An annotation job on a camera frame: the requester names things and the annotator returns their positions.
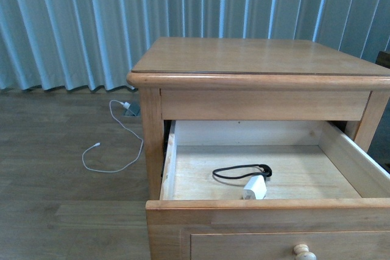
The wooden drawer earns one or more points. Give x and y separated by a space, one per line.
326 198

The white charger plug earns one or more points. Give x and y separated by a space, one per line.
255 189

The wooden nightstand cabinet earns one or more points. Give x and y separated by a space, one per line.
253 79

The open metal floor socket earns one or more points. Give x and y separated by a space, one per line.
134 110

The light green curtain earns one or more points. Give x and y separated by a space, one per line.
94 43

